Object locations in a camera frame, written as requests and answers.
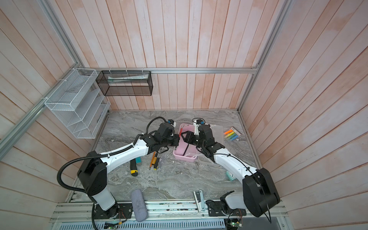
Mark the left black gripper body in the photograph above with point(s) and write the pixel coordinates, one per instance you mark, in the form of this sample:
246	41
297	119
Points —
172	141

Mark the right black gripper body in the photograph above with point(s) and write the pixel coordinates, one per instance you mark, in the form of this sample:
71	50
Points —
194	139

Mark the pink plastic tool box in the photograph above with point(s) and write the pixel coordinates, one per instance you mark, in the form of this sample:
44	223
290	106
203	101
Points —
208	146

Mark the orange handled screwdriver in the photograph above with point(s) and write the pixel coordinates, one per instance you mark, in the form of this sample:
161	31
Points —
152	162

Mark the black yellow stubby screwdriver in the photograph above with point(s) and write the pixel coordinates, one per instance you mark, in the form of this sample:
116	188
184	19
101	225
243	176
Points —
133	168

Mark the red handled screwdriver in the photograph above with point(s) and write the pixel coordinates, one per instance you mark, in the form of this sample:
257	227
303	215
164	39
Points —
180	132

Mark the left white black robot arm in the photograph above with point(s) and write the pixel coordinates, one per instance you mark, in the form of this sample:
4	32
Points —
93	173

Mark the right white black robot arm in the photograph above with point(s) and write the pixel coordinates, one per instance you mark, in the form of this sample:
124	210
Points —
259	193

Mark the pack of coloured highlighters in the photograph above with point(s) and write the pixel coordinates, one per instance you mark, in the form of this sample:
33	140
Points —
232	134

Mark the clear bag of bits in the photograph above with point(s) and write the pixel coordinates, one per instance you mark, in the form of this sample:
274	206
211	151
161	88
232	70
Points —
162	157

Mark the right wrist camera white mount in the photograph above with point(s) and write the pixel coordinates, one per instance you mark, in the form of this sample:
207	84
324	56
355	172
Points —
197	122

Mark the metal bracket on rail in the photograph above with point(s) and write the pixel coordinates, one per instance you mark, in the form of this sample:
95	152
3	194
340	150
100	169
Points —
199	199

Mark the aluminium front rail frame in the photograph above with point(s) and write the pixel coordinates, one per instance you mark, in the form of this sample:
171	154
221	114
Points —
167	215

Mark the black mesh wall basket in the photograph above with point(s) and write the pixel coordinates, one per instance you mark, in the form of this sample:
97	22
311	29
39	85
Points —
125	83

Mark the white wire mesh shelf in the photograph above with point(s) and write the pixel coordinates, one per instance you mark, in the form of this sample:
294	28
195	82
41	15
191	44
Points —
79	108

